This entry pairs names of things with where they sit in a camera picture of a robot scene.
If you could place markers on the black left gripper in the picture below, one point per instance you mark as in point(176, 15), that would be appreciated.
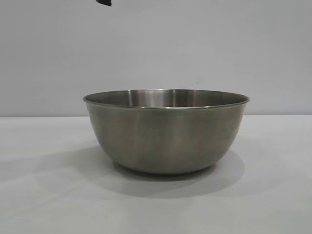
point(106, 2)

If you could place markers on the stainless steel mixing bowl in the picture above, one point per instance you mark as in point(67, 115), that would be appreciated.
point(165, 136)

